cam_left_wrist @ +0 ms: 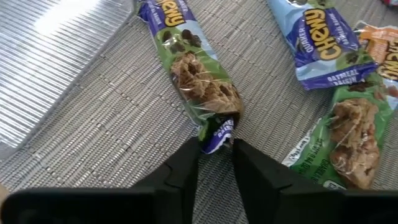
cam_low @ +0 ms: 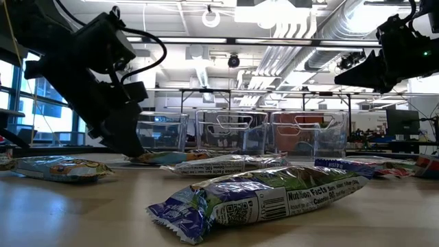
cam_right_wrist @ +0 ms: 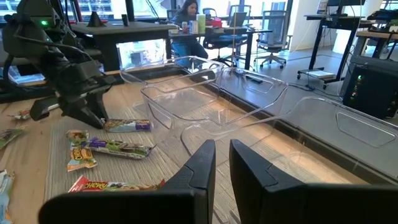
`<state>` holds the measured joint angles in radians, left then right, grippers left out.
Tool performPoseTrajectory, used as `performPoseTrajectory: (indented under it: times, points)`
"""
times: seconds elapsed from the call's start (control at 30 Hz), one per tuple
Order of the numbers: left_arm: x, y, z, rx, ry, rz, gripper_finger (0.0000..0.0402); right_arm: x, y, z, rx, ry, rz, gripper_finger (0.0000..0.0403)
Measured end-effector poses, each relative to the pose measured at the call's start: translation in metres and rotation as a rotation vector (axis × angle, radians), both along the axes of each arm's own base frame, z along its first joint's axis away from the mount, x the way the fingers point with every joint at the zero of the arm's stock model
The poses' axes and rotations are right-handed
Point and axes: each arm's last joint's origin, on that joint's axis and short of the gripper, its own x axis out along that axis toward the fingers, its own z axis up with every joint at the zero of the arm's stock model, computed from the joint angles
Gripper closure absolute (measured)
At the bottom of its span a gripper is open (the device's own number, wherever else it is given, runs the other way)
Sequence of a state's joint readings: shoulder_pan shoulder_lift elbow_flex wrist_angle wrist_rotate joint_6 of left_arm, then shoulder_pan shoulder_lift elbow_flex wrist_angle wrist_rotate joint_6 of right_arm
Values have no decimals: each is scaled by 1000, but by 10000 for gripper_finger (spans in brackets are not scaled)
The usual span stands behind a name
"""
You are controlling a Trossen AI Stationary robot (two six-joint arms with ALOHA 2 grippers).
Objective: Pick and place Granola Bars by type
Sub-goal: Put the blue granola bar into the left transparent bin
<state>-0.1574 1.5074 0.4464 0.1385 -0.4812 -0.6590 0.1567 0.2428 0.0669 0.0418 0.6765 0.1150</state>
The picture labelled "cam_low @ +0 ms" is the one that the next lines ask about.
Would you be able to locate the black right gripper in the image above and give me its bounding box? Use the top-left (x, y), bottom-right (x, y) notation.
top-left (334, 34), bottom-right (423, 94)

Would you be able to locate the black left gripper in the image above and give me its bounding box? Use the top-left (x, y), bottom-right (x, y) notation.
top-left (23, 51), bottom-right (149, 158)

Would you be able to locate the light blue granola bar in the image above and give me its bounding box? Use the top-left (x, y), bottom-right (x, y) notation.
top-left (10, 156), bottom-right (115, 183)

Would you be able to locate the blue and red granola bar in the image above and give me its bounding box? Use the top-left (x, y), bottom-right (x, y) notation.
top-left (314, 156), bottom-right (416, 180)

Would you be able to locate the red orange granola bar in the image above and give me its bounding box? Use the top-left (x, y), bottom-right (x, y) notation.
top-left (414, 154), bottom-right (439, 179)

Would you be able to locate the silver granola bar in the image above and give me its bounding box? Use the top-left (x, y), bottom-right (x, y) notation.
top-left (160, 154), bottom-right (292, 178)

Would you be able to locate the purple blue granola bar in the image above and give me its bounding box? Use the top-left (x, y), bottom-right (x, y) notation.
top-left (145, 165), bottom-right (370, 245)

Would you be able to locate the black ceiling spotlight cluster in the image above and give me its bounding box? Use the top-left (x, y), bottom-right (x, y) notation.
top-left (337, 50), bottom-right (366, 71)

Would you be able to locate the clear plastic bin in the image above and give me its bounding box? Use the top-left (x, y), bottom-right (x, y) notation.
top-left (136, 111), bottom-right (189, 154)
top-left (270, 110), bottom-right (350, 159)
top-left (195, 109), bottom-right (269, 156)

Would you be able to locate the black computer monitor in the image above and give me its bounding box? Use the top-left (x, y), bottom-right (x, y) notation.
top-left (385, 108), bottom-right (421, 137)

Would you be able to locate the grey side desk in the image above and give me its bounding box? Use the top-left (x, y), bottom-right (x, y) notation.
top-left (0, 108), bottom-right (27, 149)

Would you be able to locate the orange red cabinet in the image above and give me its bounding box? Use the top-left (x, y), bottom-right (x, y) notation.
top-left (274, 115), bottom-right (325, 154)

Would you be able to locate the black overhead light bar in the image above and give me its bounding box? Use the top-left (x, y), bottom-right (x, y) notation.
top-left (125, 36), bottom-right (383, 48)

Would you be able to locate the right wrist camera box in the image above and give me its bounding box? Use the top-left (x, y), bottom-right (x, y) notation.
top-left (375, 14), bottom-right (418, 39)

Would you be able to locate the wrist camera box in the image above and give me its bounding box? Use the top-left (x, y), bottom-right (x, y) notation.
top-left (375, 14), bottom-right (418, 39)
top-left (73, 12), bottom-right (137, 75)

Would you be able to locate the black aluminium table frame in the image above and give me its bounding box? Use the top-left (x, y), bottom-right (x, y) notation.
top-left (10, 145), bottom-right (439, 162)

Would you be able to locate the black background table frame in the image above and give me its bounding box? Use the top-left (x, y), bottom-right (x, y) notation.
top-left (180, 88), bottom-right (233, 113)
top-left (301, 91), bottom-right (353, 138)

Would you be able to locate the yellow power cable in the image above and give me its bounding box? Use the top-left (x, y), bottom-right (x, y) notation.
top-left (1, 0), bottom-right (38, 147)

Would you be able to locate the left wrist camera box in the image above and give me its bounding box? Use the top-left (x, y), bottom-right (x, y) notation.
top-left (73, 12), bottom-right (137, 75)

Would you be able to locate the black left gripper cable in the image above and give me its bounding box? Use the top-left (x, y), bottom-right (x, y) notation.
top-left (54, 0), bottom-right (168, 85)

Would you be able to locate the white hanging ring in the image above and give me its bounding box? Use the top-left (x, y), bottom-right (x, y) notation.
top-left (201, 8), bottom-right (222, 29)

